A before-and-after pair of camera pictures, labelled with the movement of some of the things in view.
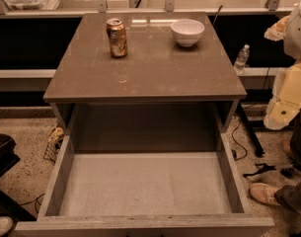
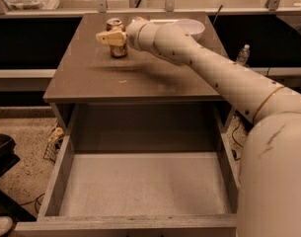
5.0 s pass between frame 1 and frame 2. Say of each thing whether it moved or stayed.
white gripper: moved
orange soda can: stayed
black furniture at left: stayed
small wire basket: stayed
